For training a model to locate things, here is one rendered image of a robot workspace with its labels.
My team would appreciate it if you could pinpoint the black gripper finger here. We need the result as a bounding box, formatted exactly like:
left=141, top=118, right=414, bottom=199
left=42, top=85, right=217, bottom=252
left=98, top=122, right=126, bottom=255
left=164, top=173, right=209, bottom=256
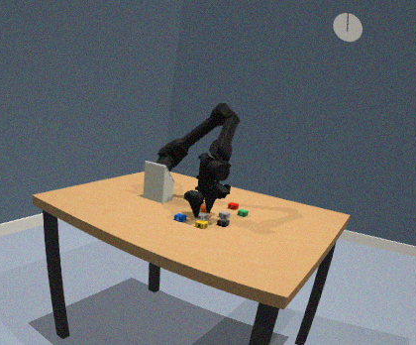
left=186, top=200, right=205, bottom=218
left=204, top=194, right=217, bottom=213

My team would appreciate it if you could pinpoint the blue block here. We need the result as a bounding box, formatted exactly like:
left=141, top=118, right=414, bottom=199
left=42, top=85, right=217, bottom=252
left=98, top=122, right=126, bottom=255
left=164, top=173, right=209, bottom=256
left=174, top=213, right=186, bottom=222

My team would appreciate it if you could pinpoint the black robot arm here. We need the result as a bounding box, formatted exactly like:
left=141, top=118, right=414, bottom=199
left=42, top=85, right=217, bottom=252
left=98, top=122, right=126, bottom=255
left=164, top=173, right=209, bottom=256
left=156, top=103, right=240, bottom=199

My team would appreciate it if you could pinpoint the green block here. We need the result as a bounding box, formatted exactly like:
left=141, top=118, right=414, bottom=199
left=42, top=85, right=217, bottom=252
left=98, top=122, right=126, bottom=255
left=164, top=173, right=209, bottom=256
left=238, top=208, right=249, bottom=217

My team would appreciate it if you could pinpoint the yellow block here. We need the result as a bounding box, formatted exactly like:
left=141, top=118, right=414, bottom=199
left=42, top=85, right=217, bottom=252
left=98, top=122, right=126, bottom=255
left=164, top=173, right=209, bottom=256
left=195, top=219, right=208, bottom=229

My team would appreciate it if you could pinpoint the red block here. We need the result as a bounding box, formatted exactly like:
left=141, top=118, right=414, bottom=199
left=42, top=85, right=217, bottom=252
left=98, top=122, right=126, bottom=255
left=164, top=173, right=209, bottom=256
left=228, top=202, right=239, bottom=210

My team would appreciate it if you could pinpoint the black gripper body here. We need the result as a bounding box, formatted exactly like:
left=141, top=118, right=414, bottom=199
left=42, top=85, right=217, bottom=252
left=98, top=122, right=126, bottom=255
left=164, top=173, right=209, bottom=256
left=184, top=173, right=217, bottom=203

